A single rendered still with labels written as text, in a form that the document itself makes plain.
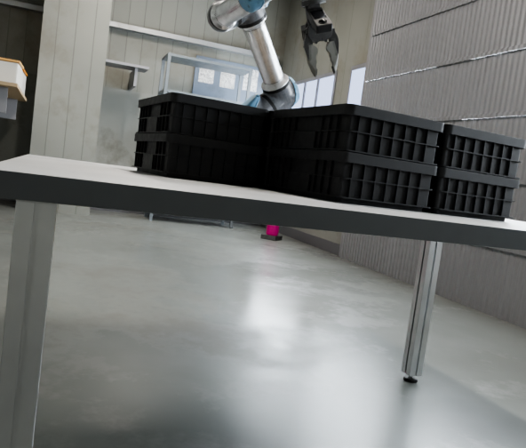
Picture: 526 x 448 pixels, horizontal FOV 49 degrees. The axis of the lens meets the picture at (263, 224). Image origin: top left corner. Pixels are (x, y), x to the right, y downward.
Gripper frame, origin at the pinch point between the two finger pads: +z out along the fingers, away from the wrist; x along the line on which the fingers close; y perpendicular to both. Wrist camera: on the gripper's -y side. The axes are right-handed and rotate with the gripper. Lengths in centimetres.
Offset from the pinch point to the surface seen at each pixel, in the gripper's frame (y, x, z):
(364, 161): -40.9, 5.0, 19.8
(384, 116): -38.3, -2.0, 10.7
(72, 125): 524, 155, 37
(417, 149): -35.2, -10.7, 21.0
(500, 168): -29, -36, 32
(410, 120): -36.4, -9.1, 13.3
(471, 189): -31, -26, 36
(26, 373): -83, 78, 32
